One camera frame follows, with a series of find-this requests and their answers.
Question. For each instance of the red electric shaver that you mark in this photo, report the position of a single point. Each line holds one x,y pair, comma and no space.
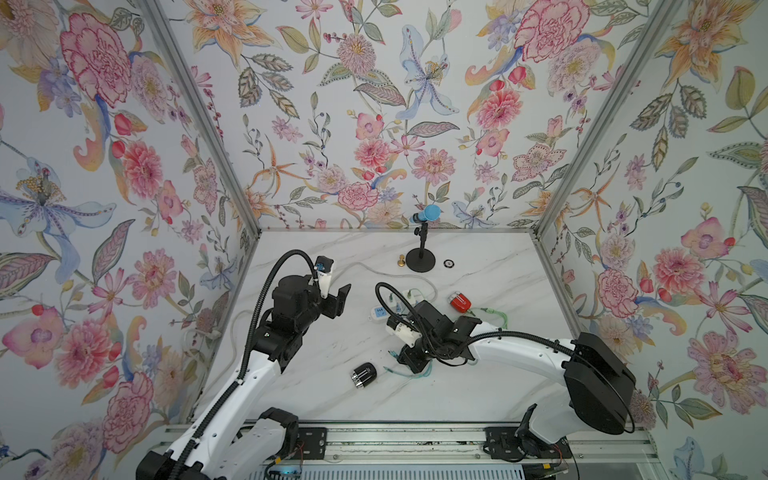
459,302

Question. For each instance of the blue microphone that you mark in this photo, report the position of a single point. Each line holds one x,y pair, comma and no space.
430,213

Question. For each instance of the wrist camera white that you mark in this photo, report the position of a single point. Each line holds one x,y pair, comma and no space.
324,270
406,333

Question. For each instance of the aluminium frame rail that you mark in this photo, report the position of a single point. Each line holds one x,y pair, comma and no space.
463,442

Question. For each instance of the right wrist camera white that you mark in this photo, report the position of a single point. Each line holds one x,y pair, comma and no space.
406,333

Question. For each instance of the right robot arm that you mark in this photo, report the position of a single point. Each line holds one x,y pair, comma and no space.
595,388

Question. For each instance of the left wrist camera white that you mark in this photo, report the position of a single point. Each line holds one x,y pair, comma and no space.
324,270

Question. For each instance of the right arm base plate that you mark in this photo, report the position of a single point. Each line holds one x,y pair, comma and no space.
525,447

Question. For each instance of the black microphone stand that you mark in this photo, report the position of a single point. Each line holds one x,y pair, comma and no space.
421,259

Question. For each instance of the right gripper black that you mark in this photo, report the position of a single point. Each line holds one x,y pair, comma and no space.
407,357

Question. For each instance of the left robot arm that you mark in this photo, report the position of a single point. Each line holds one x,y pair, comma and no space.
215,446

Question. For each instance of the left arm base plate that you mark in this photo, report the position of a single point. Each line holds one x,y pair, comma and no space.
300,444

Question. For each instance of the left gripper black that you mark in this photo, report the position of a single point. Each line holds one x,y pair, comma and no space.
335,304

